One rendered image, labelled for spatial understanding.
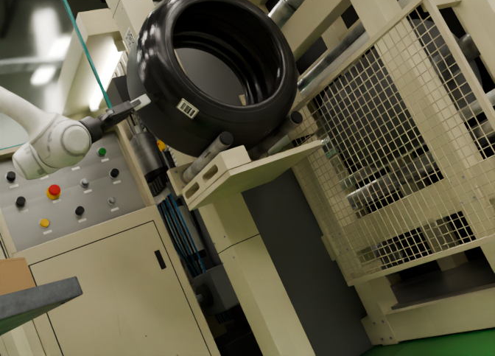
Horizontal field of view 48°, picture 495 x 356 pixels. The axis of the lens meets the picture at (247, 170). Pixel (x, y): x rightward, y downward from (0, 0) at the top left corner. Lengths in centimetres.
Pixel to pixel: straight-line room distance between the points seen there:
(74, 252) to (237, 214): 59
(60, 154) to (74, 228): 77
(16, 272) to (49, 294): 8
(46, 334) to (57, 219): 41
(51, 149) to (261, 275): 93
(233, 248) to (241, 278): 11
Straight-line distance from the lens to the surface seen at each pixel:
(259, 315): 202
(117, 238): 213
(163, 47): 175
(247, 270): 200
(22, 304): 108
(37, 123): 146
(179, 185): 196
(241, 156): 169
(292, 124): 185
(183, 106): 169
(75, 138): 141
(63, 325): 204
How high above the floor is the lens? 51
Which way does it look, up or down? 9 degrees up
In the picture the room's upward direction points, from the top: 25 degrees counter-clockwise
